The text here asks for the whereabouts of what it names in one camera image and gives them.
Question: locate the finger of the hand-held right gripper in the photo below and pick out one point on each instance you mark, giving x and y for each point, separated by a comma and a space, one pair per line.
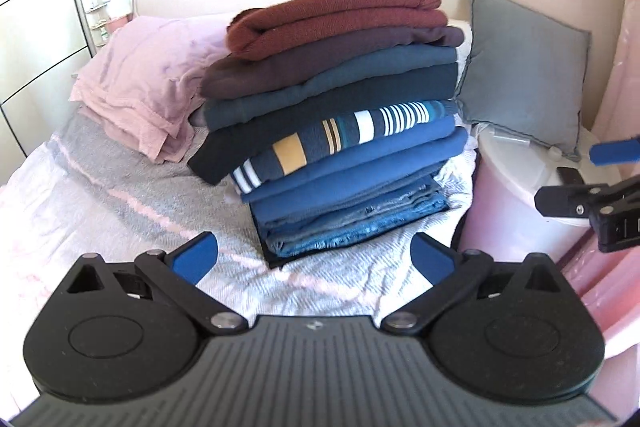
565, 199
617, 152

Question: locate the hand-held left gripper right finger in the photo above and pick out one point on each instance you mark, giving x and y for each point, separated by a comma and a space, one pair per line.
431, 257

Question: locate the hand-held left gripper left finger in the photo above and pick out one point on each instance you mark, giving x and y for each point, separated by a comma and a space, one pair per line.
196, 254

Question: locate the brown knitted cardigan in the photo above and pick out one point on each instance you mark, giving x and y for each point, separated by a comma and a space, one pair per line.
330, 19

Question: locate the stack of folded clothes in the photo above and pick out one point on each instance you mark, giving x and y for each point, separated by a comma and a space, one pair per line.
340, 137

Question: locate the white round bedside table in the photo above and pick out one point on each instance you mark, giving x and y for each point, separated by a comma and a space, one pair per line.
510, 202

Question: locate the pink bed sheet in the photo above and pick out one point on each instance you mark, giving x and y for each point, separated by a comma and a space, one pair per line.
600, 297

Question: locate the pink curtain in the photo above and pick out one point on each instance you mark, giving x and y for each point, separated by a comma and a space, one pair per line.
622, 57

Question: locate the white grey woven bedspread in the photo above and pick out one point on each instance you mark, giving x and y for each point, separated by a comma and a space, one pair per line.
100, 207

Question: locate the grey cushion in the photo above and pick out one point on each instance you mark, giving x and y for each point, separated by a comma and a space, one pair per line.
525, 67

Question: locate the pink folded blanket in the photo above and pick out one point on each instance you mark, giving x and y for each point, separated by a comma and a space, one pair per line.
145, 77

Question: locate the small corner shelf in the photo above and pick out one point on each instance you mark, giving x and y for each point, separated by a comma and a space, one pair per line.
97, 19

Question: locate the white wardrobe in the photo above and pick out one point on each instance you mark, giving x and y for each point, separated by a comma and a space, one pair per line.
35, 17

